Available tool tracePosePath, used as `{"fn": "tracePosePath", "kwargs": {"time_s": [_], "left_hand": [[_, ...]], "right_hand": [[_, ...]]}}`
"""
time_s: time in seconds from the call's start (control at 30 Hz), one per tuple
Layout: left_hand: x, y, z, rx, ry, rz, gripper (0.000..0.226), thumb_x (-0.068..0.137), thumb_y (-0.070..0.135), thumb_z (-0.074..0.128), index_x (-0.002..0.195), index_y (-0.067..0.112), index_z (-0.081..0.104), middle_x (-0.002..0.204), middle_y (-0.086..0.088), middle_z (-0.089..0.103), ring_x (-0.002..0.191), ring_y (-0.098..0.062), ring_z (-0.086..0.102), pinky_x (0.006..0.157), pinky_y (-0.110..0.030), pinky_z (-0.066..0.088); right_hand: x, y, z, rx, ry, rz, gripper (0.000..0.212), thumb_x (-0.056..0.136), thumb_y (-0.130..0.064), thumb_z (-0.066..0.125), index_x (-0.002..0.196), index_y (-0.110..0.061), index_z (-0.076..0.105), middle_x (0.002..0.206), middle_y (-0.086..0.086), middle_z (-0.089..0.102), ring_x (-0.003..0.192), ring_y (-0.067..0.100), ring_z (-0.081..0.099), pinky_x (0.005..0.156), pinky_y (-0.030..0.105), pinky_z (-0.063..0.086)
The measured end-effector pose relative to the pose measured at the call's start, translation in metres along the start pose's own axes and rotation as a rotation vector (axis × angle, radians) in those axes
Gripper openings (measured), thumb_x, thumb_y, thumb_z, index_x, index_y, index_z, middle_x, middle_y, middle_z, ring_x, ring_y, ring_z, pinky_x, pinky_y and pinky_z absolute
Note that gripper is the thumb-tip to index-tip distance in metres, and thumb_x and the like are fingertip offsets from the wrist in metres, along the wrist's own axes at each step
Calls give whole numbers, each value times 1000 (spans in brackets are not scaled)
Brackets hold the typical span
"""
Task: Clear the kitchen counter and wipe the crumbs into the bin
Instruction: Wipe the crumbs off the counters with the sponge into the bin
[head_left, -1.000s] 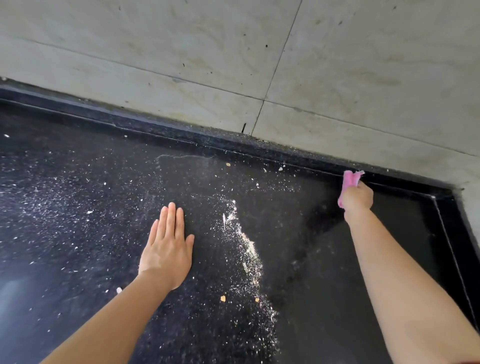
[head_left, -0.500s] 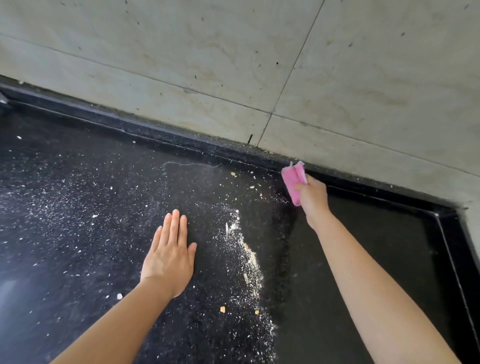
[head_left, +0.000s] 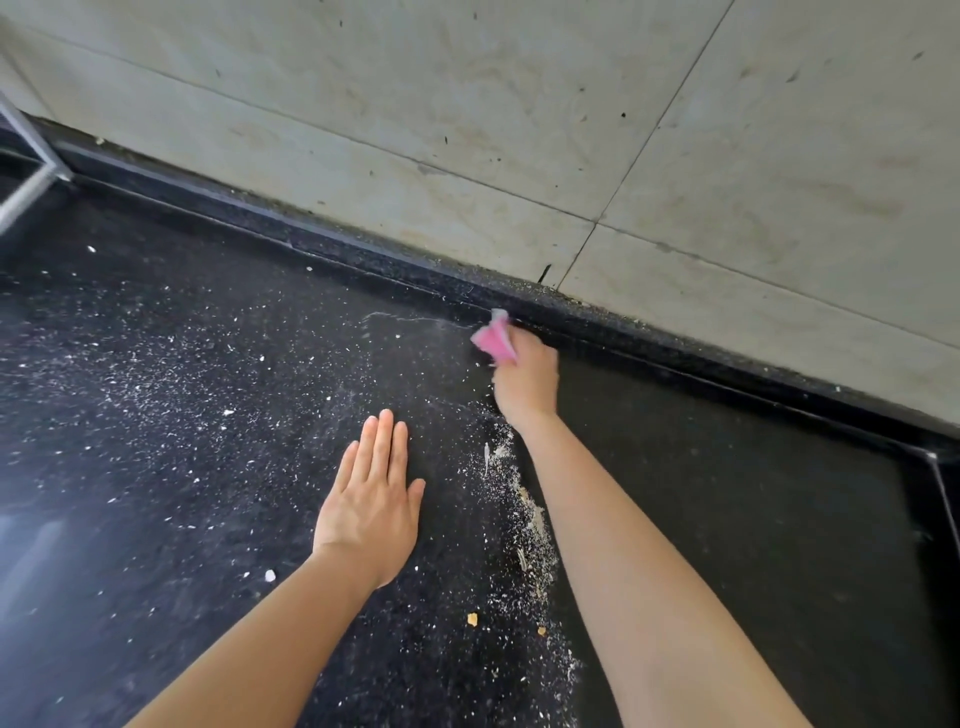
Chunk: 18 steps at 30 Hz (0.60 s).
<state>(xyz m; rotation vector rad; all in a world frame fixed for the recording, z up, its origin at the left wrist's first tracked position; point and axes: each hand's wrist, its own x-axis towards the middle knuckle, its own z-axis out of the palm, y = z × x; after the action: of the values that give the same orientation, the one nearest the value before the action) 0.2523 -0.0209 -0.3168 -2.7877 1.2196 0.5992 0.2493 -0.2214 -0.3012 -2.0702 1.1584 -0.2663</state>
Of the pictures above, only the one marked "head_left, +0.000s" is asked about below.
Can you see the person's left hand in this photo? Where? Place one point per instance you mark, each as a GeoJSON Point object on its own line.
{"type": "Point", "coordinates": [371, 517]}

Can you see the black speckled countertop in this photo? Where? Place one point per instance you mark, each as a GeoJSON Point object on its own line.
{"type": "Point", "coordinates": [187, 450]}

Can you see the person's right hand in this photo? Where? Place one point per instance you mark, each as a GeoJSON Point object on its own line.
{"type": "Point", "coordinates": [529, 382]}

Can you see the person's right forearm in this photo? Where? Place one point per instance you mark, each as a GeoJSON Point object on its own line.
{"type": "Point", "coordinates": [652, 600]}

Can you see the person's left forearm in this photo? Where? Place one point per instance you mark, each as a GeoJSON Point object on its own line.
{"type": "Point", "coordinates": [255, 652]}

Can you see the pink cloth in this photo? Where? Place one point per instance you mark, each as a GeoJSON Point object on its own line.
{"type": "Point", "coordinates": [495, 341]}

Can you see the white metal shelf rack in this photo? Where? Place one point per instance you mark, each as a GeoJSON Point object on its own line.
{"type": "Point", "coordinates": [30, 184]}

